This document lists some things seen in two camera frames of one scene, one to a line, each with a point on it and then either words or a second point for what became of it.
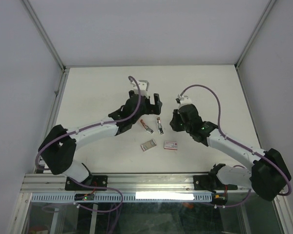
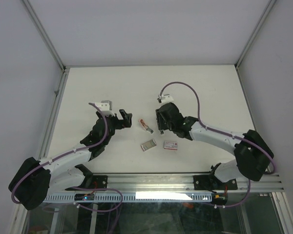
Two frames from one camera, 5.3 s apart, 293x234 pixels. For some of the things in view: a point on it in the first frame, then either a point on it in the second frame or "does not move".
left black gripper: (153, 108) -> (123, 123)
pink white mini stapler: (147, 128) does not move
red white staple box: (170, 145) does not move
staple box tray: (148, 145) does not move
